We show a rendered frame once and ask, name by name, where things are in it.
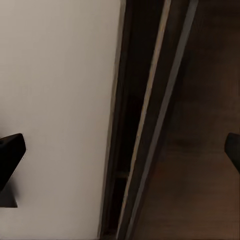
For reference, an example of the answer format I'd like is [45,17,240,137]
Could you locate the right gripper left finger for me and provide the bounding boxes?
[0,133,26,193]

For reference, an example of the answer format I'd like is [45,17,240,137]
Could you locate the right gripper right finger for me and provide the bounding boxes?
[224,133,240,173]

